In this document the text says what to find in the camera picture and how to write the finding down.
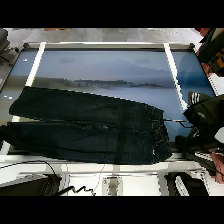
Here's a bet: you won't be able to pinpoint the black clothes hanger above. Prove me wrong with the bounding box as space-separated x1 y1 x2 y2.
163 117 195 130

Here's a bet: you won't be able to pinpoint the heap of clothes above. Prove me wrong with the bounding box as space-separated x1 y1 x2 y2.
195 27 224 78

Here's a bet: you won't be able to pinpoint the dark blue jeans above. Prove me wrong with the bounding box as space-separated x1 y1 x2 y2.
0 85 174 166

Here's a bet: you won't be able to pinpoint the black garment with white stripes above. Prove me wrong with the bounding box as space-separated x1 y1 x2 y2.
182 90 224 149

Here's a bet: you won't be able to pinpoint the red garment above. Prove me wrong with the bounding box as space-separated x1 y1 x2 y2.
209 151 224 185

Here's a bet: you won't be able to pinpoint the silver frame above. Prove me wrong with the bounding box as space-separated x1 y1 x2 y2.
0 41 224 197

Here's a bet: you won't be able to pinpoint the black cable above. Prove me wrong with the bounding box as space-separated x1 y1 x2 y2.
52 185 97 197
0 160 60 178

